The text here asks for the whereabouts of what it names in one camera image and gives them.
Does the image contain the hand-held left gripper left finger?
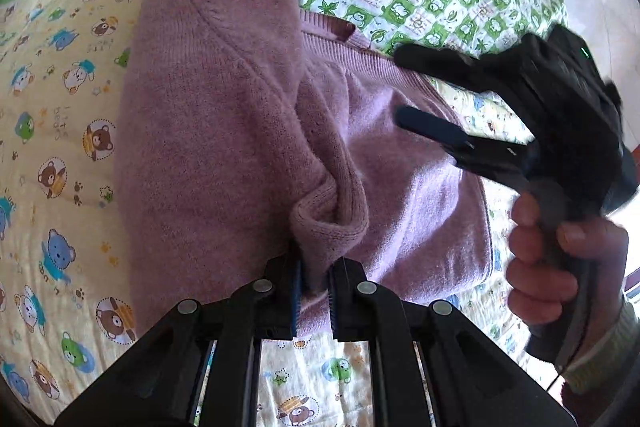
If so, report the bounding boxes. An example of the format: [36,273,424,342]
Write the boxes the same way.
[54,254,303,427]

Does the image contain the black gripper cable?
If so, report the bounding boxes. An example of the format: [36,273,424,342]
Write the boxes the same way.
[546,354,568,392]

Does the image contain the person's right hand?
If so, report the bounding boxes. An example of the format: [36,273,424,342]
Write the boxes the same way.
[505,194,630,328]

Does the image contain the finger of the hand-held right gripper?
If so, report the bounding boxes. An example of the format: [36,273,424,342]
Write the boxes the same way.
[393,43,523,95]
[395,106,533,194]

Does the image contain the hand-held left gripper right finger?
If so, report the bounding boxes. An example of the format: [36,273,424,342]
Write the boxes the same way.
[327,258,577,427]

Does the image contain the yellow cartoon bear bed sheet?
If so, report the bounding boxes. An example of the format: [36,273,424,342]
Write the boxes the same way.
[0,0,571,427]

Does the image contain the purple knit sweater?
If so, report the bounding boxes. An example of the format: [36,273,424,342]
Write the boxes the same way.
[114,0,494,339]

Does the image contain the person's right forearm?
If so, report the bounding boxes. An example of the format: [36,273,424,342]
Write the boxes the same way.
[560,292,640,414]

